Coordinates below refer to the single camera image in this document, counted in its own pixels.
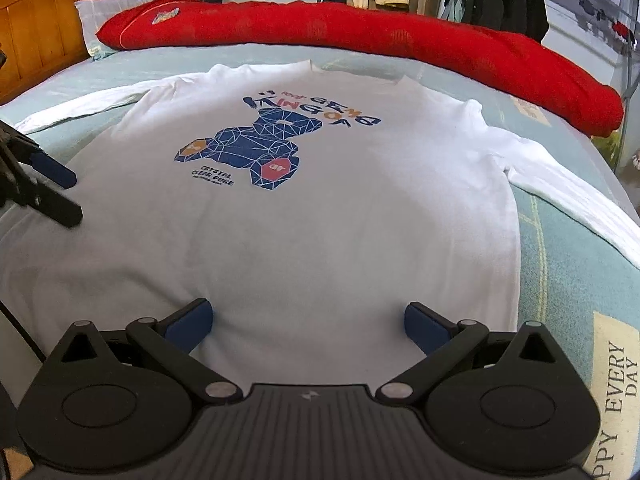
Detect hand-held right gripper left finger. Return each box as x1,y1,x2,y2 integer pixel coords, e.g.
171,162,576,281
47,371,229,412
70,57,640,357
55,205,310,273
47,298,245,405

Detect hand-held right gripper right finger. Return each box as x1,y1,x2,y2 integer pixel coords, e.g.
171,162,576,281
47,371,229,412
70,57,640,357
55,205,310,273
375,302,573,405

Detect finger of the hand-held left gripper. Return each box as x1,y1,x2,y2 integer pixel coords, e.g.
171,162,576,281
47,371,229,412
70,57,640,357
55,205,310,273
10,175,83,228
10,132,77,188

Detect white printed long-sleeve shirt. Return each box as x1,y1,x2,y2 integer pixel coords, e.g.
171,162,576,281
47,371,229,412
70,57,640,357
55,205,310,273
0,60,640,386

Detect bed with green checked sheet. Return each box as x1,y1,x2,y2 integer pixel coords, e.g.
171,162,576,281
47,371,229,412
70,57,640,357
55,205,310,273
0,42,640,480

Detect wooden headboard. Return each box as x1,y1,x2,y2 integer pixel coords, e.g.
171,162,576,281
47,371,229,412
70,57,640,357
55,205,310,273
0,0,171,106

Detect grey checked pillow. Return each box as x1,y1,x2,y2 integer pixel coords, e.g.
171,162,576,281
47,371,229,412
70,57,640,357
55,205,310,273
75,0,173,61

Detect red quilt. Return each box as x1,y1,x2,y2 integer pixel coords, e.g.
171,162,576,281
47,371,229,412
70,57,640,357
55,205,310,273
95,0,626,137

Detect teal hanging garment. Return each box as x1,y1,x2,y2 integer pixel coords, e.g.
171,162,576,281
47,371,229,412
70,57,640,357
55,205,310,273
440,0,468,23

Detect black jackets on rack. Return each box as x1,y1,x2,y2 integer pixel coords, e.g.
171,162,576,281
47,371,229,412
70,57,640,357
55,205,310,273
460,0,551,43

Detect black cable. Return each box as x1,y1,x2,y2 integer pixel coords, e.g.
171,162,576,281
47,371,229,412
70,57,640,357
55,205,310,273
0,300,47,362

